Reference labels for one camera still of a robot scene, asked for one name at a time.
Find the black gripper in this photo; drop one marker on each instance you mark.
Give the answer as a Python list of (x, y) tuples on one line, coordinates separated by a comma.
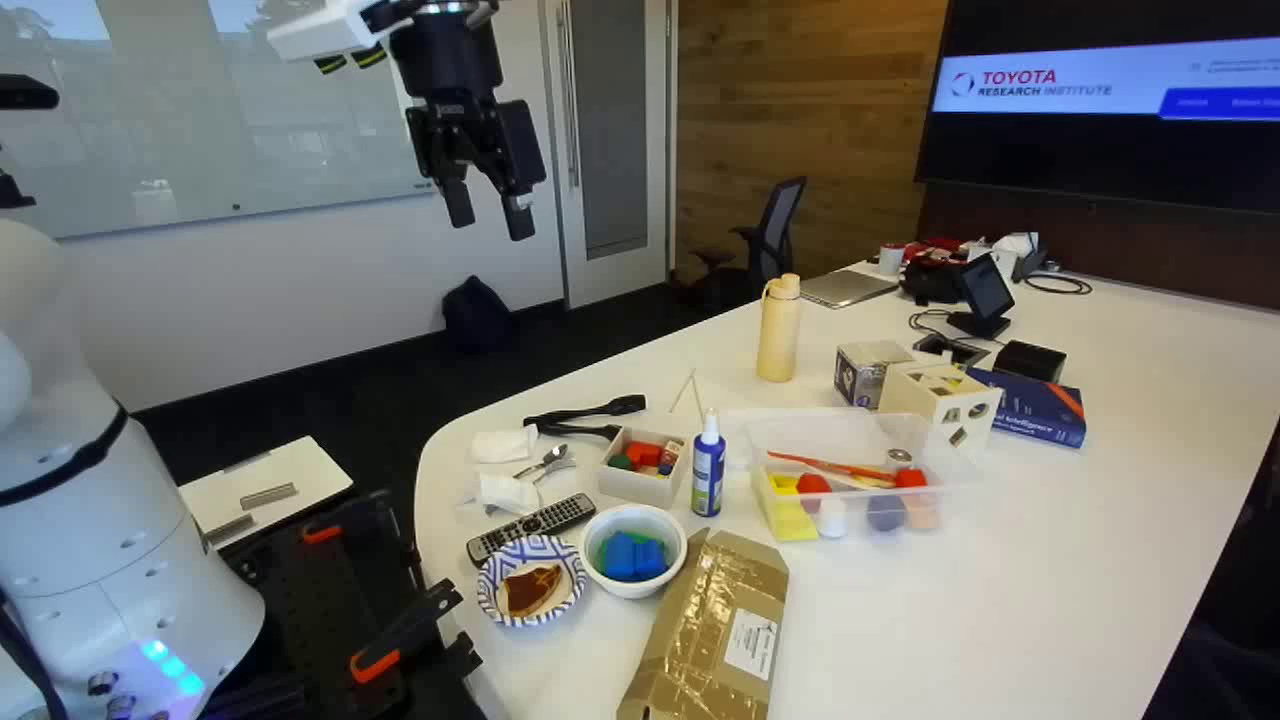
[(447, 63)]

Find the white napkin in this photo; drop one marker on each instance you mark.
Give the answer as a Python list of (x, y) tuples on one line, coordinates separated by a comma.
[(505, 494), (500, 447)]

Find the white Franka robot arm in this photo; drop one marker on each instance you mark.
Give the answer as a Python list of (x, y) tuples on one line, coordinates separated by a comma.
[(92, 562)]

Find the white door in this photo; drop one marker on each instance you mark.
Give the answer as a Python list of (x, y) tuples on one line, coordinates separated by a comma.
[(614, 132)]

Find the black backpack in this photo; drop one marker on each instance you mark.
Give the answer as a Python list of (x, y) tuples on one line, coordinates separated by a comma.
[(479, 316)]

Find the black tongs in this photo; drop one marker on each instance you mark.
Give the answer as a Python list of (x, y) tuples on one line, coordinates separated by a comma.
[(585, 410)]

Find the silver metal cutlery piece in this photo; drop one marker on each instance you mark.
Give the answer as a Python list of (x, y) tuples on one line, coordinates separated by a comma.
[(547, 461)]

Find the black office chair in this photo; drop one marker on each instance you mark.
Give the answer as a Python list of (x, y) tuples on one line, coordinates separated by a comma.
[(775, 232)]

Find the thin wooden skewer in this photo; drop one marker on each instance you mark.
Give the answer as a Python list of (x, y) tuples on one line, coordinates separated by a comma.
[(691, 399)]

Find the red toy food pieces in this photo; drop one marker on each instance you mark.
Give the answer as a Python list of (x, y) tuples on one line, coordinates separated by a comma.
[(640, 454)]

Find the cream squeeze bottle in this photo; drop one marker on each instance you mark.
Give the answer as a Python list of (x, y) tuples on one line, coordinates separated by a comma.
[(777, 326)]

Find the white flat board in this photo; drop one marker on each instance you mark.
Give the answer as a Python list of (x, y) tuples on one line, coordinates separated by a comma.
[(307, 464)]

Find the small white open box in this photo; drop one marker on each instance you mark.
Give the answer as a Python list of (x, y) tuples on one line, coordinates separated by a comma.
[(640, 487)]

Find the black remote control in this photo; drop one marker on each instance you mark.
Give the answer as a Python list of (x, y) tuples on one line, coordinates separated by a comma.
[(533, 526)]

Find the blue and white bottle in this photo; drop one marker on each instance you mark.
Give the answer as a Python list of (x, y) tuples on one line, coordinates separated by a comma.
[(709, 464)]

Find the grey laptop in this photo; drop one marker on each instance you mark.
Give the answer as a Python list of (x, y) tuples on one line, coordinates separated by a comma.
[(846, 284)]

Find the grey metal strip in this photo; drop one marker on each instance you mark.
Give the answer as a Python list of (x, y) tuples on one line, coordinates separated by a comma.
[(226, 529), (270, 498)]

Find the green toy block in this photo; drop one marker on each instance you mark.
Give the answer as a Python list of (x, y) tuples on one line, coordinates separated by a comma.
[(603, 553)]

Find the white bowl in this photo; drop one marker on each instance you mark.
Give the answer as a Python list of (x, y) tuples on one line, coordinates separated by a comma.
[(594, 564)]

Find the clear plastic bin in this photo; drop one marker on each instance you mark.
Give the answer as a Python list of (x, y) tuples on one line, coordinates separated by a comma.
[(801, 433)]

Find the blue toy block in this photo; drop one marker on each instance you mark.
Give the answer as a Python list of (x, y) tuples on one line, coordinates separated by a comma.
[(638, 559)]

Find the brown food slice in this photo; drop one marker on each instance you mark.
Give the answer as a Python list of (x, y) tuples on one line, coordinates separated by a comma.
[(533, 586)]

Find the white cup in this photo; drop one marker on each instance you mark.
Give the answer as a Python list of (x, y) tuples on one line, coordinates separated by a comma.
[(890, 257)]

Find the grey cube box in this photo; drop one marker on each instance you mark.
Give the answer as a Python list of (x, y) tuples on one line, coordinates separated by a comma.
[(866, 372)]

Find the blue patterned plate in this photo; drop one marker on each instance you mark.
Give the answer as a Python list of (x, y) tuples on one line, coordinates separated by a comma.
[(560, 606)]

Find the red toy ball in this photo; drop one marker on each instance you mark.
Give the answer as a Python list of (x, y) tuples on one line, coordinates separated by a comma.
[(815, 487), (909, 476)]

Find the yellow toy block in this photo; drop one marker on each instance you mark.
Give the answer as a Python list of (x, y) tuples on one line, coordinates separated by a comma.
[(787, 513)]

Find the red object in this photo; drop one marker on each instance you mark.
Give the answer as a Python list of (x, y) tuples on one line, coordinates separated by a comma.
[(928, 250)]

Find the orange toy stick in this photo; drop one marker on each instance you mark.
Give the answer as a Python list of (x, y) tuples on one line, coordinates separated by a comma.
[(834, 464)]

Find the black bag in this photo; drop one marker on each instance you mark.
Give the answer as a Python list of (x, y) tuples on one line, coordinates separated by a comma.
[(934, 283)]

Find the black mounted device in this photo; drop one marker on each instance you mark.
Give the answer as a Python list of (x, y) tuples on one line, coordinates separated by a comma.
[(27, 90)]

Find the black mounting stand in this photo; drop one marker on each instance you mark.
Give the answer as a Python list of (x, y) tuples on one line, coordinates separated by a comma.
[(307, 626)]

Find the small white bottle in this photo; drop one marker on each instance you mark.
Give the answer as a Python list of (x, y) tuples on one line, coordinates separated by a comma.
[(834, 517)]

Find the small black device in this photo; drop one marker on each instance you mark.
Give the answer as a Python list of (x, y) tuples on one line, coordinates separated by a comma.
[(950, 344)]

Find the brown padded mailer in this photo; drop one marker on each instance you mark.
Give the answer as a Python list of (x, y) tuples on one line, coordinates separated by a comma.
[(704, 626)]

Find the blue toy ball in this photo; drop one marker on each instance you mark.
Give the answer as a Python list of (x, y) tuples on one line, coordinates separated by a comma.
[(884, 513)]

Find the white device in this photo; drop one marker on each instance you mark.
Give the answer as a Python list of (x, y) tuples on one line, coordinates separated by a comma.
[(1019, 252)]

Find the peach toy ball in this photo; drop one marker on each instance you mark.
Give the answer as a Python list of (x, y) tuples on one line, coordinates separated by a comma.
[(923, 509)]

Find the blue cardboard box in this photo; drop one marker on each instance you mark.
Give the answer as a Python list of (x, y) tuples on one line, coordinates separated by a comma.
[(1035, 407)]

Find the wall whiteboard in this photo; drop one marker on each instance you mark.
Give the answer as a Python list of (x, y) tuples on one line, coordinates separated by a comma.
[(201, 132)]

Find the wall television screen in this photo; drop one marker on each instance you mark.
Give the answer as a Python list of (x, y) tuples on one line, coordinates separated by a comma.
[(1107, 132)]

